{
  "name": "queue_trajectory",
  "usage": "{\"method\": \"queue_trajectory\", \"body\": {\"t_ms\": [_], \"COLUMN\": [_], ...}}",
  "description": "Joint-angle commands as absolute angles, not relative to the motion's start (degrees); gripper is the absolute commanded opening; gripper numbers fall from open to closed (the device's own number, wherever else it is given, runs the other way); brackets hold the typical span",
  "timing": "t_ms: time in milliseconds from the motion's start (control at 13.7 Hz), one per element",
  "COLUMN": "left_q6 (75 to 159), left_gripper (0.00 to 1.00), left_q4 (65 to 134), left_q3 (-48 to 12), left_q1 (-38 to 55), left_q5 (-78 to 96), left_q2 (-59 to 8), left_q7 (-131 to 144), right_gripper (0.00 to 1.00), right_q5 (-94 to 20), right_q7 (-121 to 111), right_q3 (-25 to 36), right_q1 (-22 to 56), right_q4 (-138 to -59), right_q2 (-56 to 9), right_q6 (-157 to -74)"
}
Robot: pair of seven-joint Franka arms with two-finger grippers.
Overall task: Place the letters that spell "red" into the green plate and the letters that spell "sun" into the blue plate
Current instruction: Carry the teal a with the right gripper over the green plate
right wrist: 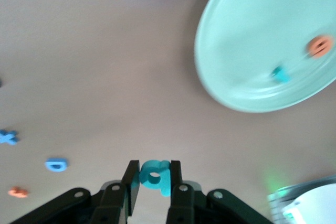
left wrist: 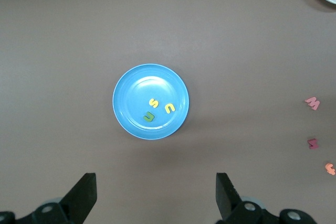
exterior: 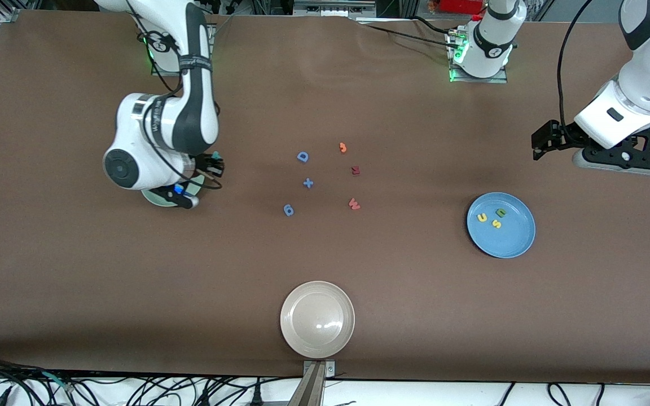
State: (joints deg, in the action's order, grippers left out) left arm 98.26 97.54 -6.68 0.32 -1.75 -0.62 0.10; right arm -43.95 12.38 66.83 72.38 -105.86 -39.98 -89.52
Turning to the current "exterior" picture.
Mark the blue foam digit six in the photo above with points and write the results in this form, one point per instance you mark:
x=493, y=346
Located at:
x=288, y=210

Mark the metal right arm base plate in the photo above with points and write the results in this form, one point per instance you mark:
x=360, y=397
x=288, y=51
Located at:
x=158, y=72

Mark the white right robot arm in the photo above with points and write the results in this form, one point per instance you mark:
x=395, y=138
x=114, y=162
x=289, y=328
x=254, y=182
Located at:
x=195, y=113

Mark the red foam letter W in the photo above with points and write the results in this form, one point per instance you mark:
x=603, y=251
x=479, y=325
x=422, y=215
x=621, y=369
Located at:
x=354, y=204

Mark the red box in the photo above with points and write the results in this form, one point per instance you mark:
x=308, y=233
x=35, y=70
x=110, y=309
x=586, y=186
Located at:
x=460, y=5

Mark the grey metal strip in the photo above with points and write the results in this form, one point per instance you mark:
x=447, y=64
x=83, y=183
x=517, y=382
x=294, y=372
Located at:
x=387, y=20

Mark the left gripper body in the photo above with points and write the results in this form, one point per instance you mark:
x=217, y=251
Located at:
x=561, y=137

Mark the black power plug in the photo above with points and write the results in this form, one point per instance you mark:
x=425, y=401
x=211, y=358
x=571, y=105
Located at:
x=256, y=397

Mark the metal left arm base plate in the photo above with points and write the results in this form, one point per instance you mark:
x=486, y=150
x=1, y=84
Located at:
x=471, y=80

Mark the aluminium camera mount post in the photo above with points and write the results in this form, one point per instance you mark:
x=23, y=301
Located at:
x=311, y=389

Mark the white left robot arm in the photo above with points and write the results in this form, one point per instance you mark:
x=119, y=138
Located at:
x=491, y=45

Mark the brown table cover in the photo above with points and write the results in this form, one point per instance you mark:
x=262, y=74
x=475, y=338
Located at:
x=471, y=316

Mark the beige plate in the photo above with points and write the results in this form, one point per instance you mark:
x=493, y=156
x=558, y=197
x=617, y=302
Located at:
x=317, y=320

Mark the blue plate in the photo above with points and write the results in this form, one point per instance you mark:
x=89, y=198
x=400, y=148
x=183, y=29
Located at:
x=514, y=237

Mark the blue foam letter D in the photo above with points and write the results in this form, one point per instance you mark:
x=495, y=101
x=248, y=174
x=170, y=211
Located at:
x=301, y=157

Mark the aluminium frame rail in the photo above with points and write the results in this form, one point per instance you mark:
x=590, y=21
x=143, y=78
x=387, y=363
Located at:
x=330, y=8

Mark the pale green plate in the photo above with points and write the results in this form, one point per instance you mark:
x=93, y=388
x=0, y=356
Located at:
x=153, y=197

